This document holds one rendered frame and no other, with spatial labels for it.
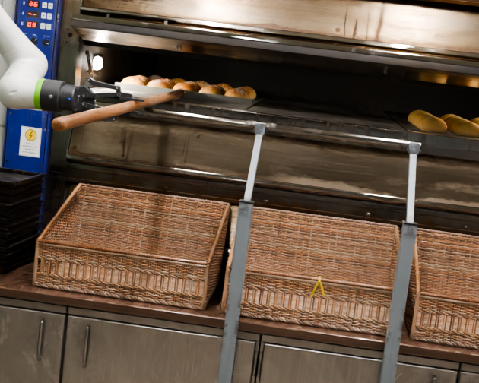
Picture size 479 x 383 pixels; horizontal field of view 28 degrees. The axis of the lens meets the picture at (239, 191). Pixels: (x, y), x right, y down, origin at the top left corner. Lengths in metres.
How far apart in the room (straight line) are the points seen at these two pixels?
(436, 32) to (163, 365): 1.45
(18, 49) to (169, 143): 0.75
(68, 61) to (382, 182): 1.19
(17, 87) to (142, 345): 0.86
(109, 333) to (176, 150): 0.76
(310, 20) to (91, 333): 1.29
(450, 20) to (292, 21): 0.54
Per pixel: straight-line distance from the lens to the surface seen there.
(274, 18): 3.35
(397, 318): 2.85
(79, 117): 2.15
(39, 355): 3.05
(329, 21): 3.35
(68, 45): 3.47
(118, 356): 3.01
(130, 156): 3.42
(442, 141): 3.38
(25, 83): 2.84
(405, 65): 3.21
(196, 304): 2.97
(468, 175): 3.42
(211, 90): 3.79
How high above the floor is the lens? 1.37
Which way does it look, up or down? 8 degrees down
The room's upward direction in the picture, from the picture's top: 7 degrees clockwise
